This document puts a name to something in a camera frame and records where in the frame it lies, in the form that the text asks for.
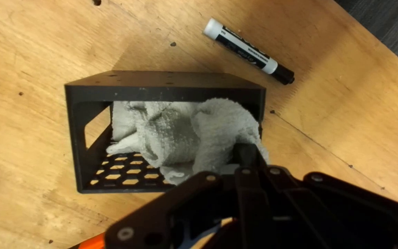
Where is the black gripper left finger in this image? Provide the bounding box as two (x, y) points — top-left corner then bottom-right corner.
(103, 142), (251, 249)

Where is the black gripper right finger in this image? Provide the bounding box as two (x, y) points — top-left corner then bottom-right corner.
(248, 142), (398, 249)

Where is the white towel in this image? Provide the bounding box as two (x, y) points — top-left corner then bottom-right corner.
(104, 97), (270, 187)

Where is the black perforated holder box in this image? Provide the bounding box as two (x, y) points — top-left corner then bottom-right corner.
(63, 69), (268, 195)

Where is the black Expo marker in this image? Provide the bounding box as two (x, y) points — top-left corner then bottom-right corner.
(200, 16), (297, 86)

